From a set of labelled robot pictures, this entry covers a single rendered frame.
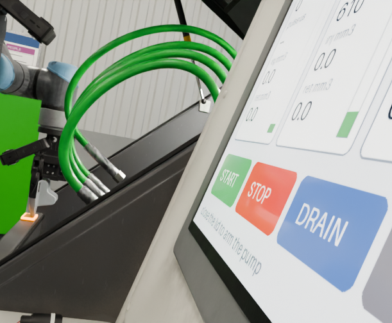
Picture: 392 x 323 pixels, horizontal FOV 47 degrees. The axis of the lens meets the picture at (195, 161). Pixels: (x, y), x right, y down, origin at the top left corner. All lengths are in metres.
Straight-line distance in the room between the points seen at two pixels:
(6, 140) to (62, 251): 3.59
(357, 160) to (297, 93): 0.10
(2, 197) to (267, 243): 4.01
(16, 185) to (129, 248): 3.65
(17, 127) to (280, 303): 3.97
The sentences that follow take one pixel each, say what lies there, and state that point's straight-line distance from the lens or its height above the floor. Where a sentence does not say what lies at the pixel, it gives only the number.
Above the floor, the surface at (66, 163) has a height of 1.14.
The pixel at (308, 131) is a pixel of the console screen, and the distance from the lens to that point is 0.23.
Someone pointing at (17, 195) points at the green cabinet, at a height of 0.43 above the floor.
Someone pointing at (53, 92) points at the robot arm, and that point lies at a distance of 1.08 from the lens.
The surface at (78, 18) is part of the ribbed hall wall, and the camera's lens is 7.47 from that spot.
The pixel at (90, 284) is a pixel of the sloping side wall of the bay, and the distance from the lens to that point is 0.56.
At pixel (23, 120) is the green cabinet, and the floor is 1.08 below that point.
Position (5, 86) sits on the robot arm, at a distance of 0.99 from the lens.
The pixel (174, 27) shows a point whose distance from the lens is 0.90.
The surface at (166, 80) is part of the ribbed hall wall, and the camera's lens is 7.64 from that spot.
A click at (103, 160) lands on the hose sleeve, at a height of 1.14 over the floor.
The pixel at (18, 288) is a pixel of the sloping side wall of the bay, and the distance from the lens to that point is 0.58.
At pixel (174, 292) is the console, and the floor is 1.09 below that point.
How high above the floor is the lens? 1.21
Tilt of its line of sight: 3 degrees down
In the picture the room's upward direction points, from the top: 11 degrees clockwise
